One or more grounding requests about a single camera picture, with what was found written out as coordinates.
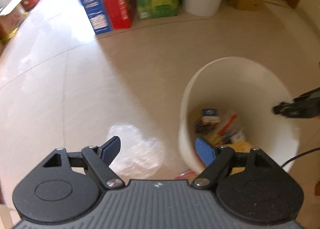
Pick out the white plastic waste bin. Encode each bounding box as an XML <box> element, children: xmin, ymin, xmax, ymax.
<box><xmin>178</xmin><ymin>57</ymin><xmax>300</xmax><ymax>173</ymax></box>

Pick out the red flat wrapper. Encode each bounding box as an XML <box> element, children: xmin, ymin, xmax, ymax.
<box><xmin>175</xmin><ymin>170</ymin><xmax>199</xmax><ymax>181</ymax></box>

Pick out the crumpled clear plastic bag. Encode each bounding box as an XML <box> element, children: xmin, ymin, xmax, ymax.
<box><xmin>107</xmin><ymin>123</ymin><xmax>165</xmax><ymax>179</ymax></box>

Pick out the small blue white carton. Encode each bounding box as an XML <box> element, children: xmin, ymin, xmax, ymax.
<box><xmin>195</xmin><ymin>108</ymin><xmax>221</xmax><ymax>134</ymax></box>

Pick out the red cardboard box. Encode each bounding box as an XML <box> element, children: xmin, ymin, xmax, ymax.
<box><xmin>104</xmin><ymin>0</ymin><xmax>131</xmax><ymax>30</ymax></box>

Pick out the open brown cardboard box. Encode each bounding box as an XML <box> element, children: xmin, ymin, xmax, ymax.
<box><xmin>0</xmin><ymin>0</ymin><xmax>28</xmax><ymax>40</ymax></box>

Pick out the tall blue cardboard box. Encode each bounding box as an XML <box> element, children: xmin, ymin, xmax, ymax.
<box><xmin>80</xmin><ymin>0</ymin><xmax>113</xmax><ymax>35</ymax></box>

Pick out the black cable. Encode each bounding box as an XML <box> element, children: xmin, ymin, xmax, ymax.
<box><xmin>281</xmin><ymin>146</ymin><xmax>320</xmax><ymax>169</ymax></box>

